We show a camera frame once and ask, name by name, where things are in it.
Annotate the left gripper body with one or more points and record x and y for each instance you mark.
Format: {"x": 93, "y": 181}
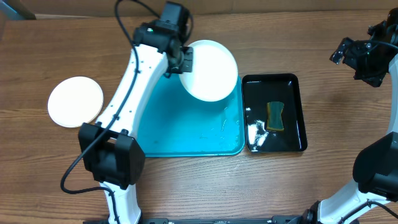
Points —
{"x": 184, "y": 63}

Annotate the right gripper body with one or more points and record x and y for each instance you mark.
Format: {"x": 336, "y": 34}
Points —
{"x": 369, "y": 65}

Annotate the teal plastic tray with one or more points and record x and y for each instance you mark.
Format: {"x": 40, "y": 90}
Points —
{"x": 176, "y": 124}

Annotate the black rectangular tray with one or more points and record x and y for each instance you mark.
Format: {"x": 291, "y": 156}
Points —
{"x": 258, "y": 90}

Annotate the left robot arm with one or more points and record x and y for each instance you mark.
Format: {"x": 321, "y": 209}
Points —
{"x": 109, "y": 148}

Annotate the white plate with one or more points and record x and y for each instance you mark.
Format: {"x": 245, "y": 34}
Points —
{"x": 75, "y": 101}
{"x": 214, "y": 71}

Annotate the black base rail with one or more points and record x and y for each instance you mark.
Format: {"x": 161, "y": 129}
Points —
{"x": 278, "y": 219}

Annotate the green and yellow sponge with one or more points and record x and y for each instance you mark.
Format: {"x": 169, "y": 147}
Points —
{"x": 274, "y": 116}

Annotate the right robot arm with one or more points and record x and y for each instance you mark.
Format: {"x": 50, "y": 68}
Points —
{"x": 374, "y": 182}

